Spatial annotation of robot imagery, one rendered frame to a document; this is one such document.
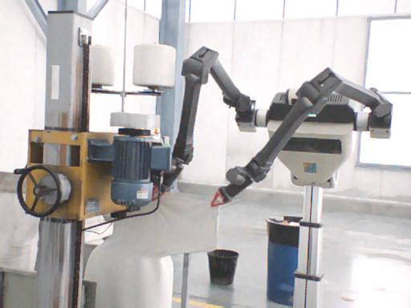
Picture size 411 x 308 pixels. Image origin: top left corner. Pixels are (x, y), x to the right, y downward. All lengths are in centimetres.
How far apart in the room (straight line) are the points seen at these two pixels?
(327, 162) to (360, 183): 762
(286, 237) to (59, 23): 279
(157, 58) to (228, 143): 868
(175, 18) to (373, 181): 510
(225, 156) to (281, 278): 652
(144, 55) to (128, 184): 50
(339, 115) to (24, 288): 154
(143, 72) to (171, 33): 909
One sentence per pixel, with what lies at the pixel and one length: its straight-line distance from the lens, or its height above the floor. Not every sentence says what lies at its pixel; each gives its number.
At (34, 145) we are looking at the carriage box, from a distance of 203.
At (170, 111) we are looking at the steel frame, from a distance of 1086.
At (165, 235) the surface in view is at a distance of 225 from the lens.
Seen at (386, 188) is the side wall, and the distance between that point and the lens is 1003.
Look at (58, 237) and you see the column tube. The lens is 197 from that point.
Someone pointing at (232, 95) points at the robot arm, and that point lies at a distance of 227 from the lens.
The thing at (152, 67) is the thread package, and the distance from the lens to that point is 197.
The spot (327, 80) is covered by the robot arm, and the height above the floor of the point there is 157.
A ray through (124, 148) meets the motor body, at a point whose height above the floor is 129.
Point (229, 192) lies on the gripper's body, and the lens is 208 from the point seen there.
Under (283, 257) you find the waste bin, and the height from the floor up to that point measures 38.
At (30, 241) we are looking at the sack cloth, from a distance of 264.
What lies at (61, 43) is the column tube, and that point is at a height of 165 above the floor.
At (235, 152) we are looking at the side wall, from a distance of 1055.
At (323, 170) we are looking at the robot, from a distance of 248.
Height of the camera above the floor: 137
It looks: 3 degrees down
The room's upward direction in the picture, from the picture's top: 3 degrees clockwise
